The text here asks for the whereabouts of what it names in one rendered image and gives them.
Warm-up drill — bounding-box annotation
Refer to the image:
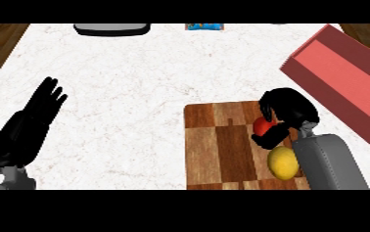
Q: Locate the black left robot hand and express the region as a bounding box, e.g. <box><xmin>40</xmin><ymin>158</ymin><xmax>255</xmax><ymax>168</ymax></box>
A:
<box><xmin>0</xmin><ymin>76</ymin><xmax>69</xmax><ymax>168</ymax></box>

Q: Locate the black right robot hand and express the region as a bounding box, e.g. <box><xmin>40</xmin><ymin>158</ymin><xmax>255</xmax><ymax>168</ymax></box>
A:
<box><xmin>250</xmin><ymin>87</ymin><xmax>321</xmax><ymax>151</ymax></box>

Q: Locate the red tomato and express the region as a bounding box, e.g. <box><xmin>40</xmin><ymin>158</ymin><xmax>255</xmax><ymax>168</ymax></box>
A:
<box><xmin>253</xmin><ymin>116</ymin><xmax>278</xmax><ymax>137</ymax></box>

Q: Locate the red cardboard box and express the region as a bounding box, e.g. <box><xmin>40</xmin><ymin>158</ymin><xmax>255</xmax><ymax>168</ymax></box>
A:
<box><xmin>278</xmin><ymin>23</ymin><xmax>370</xmax><ymax>145</ymax></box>

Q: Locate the brown wooden cutting board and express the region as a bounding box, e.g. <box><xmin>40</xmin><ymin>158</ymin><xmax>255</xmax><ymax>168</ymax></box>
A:
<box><xmin>184</xmin><ymin>100</ymin><xmax>312</xmax><ymax>191</ymax></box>

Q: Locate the yellow lemon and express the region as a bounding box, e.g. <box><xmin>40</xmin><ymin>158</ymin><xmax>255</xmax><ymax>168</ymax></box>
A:
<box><xmin>267</xmin><ymin>146</ymin><xmax>301</xmax><ymax>181</ymax></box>

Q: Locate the blue orange packet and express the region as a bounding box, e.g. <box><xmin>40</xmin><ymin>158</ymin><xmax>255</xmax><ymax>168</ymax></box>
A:
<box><xmin>184</xmin><ymin>23</ymin><xmax>225</xmax><ymax>31</ymax></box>

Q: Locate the grey black appliance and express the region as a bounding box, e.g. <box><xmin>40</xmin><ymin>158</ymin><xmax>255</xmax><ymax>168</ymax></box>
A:
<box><xmin>72</xmin><ymin>23</ymin><xmax>152</xmax><ymax>37</ymax></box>

